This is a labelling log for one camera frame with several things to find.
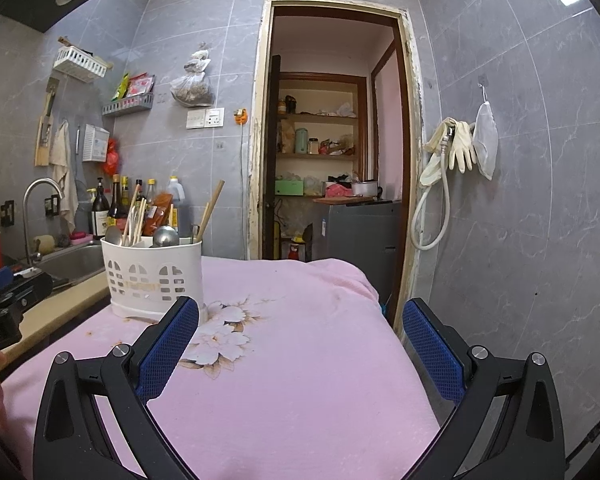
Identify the white wall holder box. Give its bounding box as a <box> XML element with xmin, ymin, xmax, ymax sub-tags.
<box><xmin>82</xmin><ymin>124</ymin><xmax>111</xmax><ymax>162</ymax></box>

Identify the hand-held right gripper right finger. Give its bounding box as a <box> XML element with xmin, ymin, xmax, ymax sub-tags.
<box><xmin>402</xmin><ymin>297</ymin><xmax>566</xmax><ymax>480</ymax></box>

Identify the steel sink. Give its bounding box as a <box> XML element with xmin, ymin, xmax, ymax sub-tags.
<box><xmin>35</xmin><ymin>242</ymin><xmax>108</xmax><ymax>286</ymax></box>

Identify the dark bottle white label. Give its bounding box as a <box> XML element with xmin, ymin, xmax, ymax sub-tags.
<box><xmin>91</xmin><ymin>177</ymin><xmax>111</xmax><ymax>240</ymax></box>

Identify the wooden cutting board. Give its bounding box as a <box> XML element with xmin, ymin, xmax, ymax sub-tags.
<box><xmin>35</xmin><ymin>115</ymin><xmax>55</xmax><ymax>167</ymax></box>

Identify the wooden shelf unit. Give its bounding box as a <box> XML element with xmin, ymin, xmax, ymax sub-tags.
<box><xmin>275</xmin><ymin>72</ymin><xmax>368</xmax><ymax>198</ymax></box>

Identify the gray wall shelf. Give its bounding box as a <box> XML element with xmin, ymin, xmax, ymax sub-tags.
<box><xmin>102</xmin><ymin>92</ymin><xmax>155</xmax><ymax>117</ymax></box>

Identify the yellow green snack packet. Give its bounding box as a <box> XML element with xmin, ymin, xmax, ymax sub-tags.
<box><xmin>111</xmin><ymin>73</ymin><xmax>131</xmax><ymax>102</ymax></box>

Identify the hanging clear plastic bag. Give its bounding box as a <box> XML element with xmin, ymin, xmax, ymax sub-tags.
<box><xmin>170</xmin><ymin>42</ymin><xmax>214</xmax><ymax>107</ymax></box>

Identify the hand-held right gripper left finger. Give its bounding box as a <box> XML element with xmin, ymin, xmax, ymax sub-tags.
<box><xmin>32</xmin><ymin>296</ymin><xmax>201</xmax><ymax>480</ymax></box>

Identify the white hose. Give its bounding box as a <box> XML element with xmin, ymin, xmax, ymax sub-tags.
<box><xmin>411</xmin><ymin>135</ymin><xmax>453</xmax><ymax>251</ymax></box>

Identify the gray fridge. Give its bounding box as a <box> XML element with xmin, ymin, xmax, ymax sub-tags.
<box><xmin>310</xmin><ymin>200</ymin><xmax>402</xmax><ymax>306</ymax></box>

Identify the steel faucet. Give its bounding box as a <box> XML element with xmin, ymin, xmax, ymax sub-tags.
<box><xmin>22</xmin><ymin>178</ymin><xmax>65</xmax><ymax>266</ymax></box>

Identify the red plastic bag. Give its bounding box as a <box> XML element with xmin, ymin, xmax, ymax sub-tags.
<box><xmin>104</xmin><ymin>138</ymin><xmax>122</xmax><ymax>176</ymax></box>

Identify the steel ladle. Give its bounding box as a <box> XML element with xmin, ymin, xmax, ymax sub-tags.
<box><xmin>152</xmin><ymin>225</ymin><xmax>180</xmax><ymax>249</ymax></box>

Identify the cooking oil jug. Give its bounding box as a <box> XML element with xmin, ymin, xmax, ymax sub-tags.
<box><xmin>166</xmin><ymin>176</ymin><xmax>187</xmax><ymax>238</ymax></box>

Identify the white mesh bag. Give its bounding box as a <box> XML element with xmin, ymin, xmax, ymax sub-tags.
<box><xmin>472</xmin><ymin>80</ymin><xmax>499</xmax><ymax>181</ymax></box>

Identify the white plastic utensil basket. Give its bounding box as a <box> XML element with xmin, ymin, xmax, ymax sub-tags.
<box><xmin>101</xmin><ymin>239</ymin><xmax>203</xmax><ymax>320</ymax></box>

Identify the red spice bag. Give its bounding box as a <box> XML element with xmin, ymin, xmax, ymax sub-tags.
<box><xmin>145</xmin><ymin>193</ymin><xmax>176</xmax><ymax>236</ymax></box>

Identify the kitchen knife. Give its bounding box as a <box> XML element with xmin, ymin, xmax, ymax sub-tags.
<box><xmin>45</xmin><ymin>78</ymin><xmax>61</xmax><ymax>141</ymax></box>

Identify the pink floral blanket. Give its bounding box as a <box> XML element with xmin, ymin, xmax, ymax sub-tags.
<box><xmin>0</xmin><ymin>255</ymin><xmax>441</xmax><ymax>480</ymax></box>

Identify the beige towel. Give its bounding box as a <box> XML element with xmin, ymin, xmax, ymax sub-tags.
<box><xmin>50</xmin><ymin>121</ymin><xmax>79</xmax><ymax>233</ymax></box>

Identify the red snack packet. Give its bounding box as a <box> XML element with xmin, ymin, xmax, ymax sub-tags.
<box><xmin>126</xmin><ymin>74</ymin><xmax>156</xmax><ymax>97</ymax></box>

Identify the dark soy sauce bottle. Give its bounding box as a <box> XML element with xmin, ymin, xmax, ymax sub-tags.
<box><xmin>107</xmin><ymin>175</ymin><xmax>128</xmax><ymax>231</ymax></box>

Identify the wooden door frame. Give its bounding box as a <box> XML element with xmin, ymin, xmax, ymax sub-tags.
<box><xmin>247</xmin><ymin>0</ymin><xmax>426</xmax><ymax>331</ymax></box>

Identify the white wall basket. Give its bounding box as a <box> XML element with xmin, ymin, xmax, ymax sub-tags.
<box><xmin>53</xmin><ymin>46</ymin><xmax>108</xmax><ymax>81</ymax></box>

